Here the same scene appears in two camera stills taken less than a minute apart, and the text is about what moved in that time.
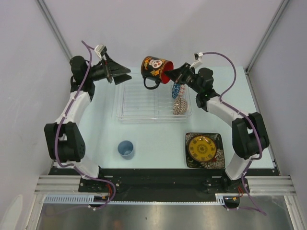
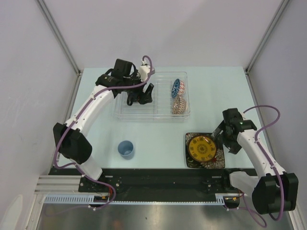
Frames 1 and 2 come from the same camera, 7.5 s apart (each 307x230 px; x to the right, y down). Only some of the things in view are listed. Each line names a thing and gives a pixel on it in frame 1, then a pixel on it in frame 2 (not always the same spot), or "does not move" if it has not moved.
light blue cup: [126, 148] does not move
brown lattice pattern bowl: [180, 105] does not move
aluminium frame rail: [55, 27] does not move
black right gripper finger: [173, 74] to [218, 131]
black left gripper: [110, 68] to [143, 97]
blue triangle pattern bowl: [175, 90] does not move
